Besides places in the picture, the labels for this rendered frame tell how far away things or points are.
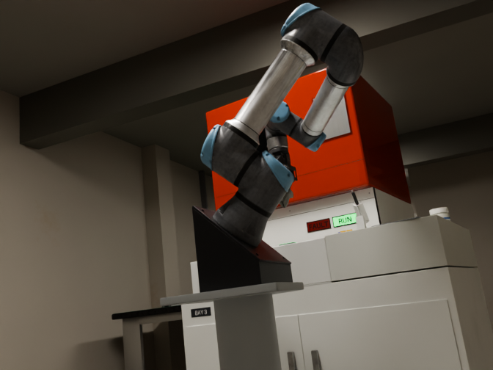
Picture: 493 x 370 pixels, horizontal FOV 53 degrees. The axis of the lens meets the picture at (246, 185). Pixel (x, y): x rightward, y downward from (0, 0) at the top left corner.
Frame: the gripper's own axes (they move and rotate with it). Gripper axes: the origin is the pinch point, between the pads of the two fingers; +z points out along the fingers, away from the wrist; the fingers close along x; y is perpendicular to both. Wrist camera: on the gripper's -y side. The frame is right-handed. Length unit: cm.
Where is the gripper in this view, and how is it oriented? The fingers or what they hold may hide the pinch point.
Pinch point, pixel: (282, 203)
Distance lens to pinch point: 172.7
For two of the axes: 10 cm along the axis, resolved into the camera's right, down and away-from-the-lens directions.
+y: 5.3, 1.5, 8.4
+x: -8.4, 2.2, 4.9
